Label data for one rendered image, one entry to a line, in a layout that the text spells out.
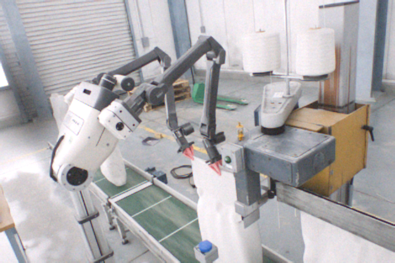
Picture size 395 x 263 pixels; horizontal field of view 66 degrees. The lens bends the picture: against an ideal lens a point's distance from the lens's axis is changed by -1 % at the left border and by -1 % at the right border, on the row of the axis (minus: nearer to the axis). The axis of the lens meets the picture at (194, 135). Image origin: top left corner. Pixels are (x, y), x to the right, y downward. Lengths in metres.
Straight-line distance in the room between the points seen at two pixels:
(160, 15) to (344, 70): 8.62
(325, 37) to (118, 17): 8.13
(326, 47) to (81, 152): 1.06
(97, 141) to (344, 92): 1.07
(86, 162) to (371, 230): 1.14
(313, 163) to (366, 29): 5.02
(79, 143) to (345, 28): 1.17
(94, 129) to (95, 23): 7.53
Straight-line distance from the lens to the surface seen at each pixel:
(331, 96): 1.45
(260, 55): 1.34
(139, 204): 2.70
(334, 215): 1.23
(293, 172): 1.03
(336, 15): 1.39
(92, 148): 1.39
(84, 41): 8.68
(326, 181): 1.35
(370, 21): 5.97
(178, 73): 1.34
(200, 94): 6.80
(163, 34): 9.79
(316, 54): 1.20
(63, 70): 8.51
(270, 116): 1.16
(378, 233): 1.18
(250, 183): 1.21
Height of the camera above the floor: 1.79
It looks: 21 degrees down
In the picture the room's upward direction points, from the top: 9 degrees counter-clockwise
